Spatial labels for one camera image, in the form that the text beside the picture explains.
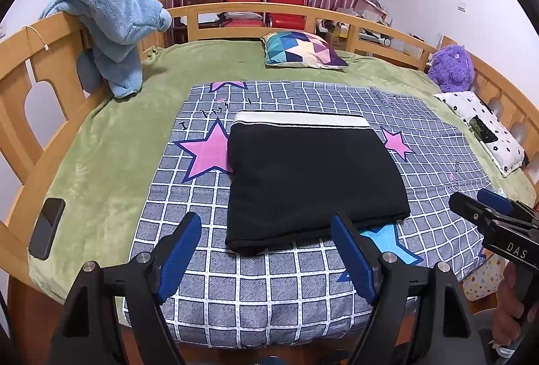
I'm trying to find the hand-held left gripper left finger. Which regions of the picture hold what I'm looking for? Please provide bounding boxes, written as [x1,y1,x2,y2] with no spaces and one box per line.
[46,212,202,365]

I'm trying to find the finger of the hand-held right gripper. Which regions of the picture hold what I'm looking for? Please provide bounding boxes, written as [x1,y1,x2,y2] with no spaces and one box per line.
[448,192,513,228]
[478,188,539,223]

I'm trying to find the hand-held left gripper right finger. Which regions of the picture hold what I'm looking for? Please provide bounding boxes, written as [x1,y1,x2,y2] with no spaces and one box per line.
[330,212,486,365]

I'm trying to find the black pants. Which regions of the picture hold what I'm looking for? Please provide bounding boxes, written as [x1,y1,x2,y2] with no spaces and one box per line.
[225,110,412,253]

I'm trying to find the person's right hand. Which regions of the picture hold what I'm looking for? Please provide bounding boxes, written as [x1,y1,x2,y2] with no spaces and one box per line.
[492,263,527,346]

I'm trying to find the star-print fabric bag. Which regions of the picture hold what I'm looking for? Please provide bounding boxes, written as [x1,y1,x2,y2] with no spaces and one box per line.
[461,253,508,302]

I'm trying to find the grey checked star blanket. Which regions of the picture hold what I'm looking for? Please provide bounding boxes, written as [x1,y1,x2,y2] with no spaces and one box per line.
[122,79,494,349]

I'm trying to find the white flower-print pillow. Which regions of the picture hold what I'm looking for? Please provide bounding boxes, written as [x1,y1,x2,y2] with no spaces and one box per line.
[434,90,530,177]

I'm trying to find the black smartphone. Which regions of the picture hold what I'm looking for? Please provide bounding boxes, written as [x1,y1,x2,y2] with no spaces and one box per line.
[28,197,67,261]

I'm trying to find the purple plush toy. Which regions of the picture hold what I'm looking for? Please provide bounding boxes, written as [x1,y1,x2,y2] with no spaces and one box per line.
[427,44,477,94]

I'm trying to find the colourful triangle-pattern pillow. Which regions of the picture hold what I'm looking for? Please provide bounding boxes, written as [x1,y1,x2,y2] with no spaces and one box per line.
[260,30,350,71]

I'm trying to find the cardboard box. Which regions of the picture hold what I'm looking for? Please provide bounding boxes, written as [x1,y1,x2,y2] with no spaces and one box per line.
[351,0,388,23]

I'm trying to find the blue fleece garment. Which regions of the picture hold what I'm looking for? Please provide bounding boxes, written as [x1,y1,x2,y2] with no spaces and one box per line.
[39,0,173,99]

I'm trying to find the white charging cable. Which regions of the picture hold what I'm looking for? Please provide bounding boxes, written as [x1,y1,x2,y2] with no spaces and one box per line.
[23,25,51,52]

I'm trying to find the wooden bed frame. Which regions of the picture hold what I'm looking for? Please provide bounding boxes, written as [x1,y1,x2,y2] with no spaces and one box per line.
[0,2,539,365]

